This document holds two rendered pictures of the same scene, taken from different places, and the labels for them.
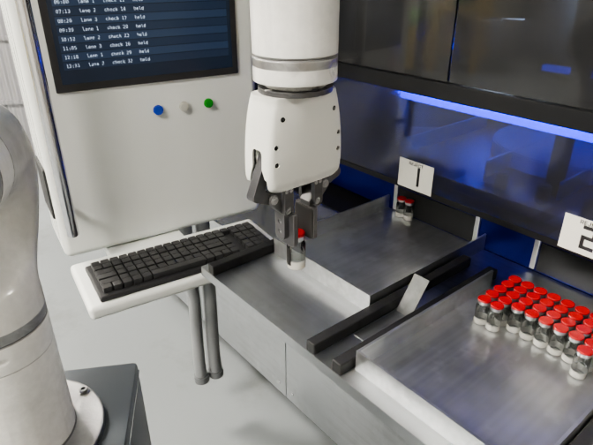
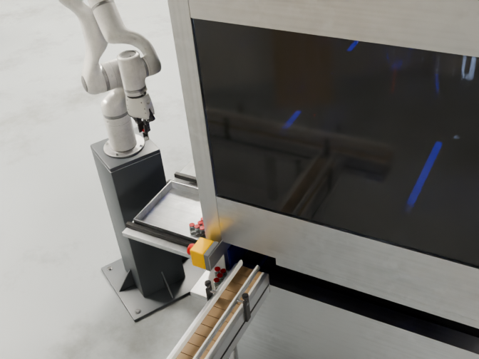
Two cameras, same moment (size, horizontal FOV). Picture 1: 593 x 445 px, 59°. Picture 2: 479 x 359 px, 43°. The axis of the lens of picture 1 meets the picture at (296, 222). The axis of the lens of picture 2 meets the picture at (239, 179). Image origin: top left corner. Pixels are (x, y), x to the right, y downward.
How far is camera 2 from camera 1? 2.32 m
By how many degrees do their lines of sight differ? 60
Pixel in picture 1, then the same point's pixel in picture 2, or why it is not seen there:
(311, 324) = (191, 172)
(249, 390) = not seen: hidden behind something
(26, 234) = (122, 96)
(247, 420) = not seen: hidden behind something
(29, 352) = (113, 123)
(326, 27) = (127, 84)
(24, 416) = (112, 137)
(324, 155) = (140, 112)
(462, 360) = (187, 207)
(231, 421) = not seen: hidden behind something
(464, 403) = (166, 211)
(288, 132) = (128, 102)
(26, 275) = (115, 106)
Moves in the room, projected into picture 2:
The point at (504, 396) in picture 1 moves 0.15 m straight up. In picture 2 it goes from (173, 218) to (167, 188)
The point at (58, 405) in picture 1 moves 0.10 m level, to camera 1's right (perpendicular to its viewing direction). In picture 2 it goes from (122, 141) to (127, 152)
